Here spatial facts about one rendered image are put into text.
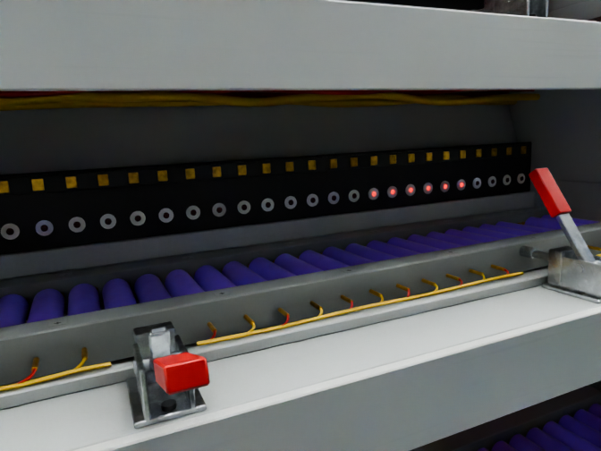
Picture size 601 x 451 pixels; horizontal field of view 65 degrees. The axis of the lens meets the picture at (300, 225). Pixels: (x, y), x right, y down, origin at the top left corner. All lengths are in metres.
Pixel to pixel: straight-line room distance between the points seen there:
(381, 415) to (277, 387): 0.05
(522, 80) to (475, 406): 0.21
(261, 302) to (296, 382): 0.06
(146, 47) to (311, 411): 0.18
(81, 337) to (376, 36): 0.22
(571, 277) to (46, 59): 0.32
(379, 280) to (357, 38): 0.14
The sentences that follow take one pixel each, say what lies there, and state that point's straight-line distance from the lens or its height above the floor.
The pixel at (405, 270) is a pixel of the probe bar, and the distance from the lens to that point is 0.31.
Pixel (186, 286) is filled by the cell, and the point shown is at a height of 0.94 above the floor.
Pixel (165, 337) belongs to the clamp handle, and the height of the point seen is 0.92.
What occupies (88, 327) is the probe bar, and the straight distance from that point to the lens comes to 0.25.
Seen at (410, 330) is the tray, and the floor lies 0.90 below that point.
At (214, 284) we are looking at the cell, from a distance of 0.31.
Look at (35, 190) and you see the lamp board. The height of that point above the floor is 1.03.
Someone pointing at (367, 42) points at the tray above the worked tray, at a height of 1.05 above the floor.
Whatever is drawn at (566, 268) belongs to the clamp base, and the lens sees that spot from 0.35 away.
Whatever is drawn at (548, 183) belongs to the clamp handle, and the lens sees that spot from 0.36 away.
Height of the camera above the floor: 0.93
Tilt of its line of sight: 8 degrees up
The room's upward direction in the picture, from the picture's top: 10 degrees counter-clockwise
